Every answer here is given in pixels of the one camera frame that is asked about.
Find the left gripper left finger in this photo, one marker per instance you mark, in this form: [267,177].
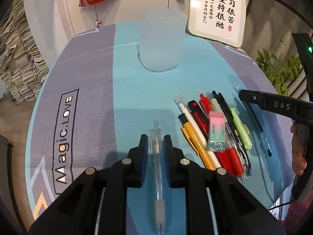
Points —
[139,156]

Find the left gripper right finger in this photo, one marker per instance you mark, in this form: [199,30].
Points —
[176,171]

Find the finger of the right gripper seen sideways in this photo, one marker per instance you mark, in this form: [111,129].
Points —
[270,102]

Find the clear transparent gel pen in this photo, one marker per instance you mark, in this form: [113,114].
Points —
[155,151]

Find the yellow black pen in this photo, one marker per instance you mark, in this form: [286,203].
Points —
[196,144]

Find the light green pen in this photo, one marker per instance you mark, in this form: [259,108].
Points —
[242,129]

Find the person right hand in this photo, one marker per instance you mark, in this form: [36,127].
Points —
[298,161]

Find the green potted plant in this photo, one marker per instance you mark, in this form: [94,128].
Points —
[279,71]

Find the white pen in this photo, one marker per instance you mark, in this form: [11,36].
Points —
[185,110]

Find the pink green eraser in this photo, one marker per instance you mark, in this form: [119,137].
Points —
[217,138]

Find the red black pen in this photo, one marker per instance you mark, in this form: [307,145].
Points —
[199,117]

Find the pale green grey pen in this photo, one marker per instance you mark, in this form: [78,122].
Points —
[229,137]

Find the blue grey desk mat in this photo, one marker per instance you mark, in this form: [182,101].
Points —
[98,100]

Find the framed calligraphy sign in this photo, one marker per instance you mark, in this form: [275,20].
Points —
[218,20]

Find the frosted translucent pen cup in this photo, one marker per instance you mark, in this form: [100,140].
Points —
[161,39]

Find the stack of old books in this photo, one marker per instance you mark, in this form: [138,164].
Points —
[23,69]

